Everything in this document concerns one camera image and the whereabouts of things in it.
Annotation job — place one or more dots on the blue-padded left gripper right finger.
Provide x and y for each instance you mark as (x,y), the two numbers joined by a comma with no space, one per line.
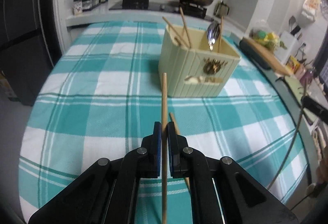
(187,151)

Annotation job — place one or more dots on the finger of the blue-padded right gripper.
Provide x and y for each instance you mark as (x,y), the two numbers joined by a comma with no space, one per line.
(316,108)

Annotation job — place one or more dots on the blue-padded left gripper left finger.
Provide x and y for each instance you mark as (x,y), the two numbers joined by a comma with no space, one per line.
(149,154)

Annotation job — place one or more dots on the large steel spoon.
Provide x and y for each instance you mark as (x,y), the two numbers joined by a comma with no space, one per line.
(212,34)

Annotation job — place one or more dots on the small steel spoon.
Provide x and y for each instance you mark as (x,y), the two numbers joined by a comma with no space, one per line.
(202,79)

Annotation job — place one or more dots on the person's right hand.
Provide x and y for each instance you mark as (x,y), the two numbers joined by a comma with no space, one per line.
(314,189)

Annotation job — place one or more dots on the purple cup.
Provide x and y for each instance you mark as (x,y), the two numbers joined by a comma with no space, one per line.
(308,76)

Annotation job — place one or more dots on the yellow food packet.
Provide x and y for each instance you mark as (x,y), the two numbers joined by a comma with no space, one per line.
(292,64)

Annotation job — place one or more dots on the white knife utensil holder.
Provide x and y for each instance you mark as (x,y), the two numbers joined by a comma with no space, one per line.
(289,39)

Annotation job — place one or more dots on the wooden cutting board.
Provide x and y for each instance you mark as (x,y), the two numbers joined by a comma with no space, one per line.
(262,54)

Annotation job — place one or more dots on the teal white plaid tablecloth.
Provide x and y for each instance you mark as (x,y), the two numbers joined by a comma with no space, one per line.
(104,96)

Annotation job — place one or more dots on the bag of sponges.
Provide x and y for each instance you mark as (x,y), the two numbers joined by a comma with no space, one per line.
(266,37)

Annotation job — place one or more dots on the cream plastic utensil holder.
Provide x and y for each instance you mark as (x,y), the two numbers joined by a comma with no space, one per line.
(178,62)

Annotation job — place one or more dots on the hanging plastic bag pack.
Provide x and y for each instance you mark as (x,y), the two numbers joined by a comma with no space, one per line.
(309,9)

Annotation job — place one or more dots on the dark glass pitcher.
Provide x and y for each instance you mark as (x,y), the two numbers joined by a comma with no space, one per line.
(221,9)

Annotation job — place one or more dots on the black gas cooktop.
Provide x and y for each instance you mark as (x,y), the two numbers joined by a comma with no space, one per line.
(189,9)

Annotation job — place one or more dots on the black refrigerator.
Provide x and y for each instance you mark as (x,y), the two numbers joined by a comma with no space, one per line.
(29,46)

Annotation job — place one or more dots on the spice jar rack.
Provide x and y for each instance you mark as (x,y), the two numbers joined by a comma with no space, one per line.
(80,6)

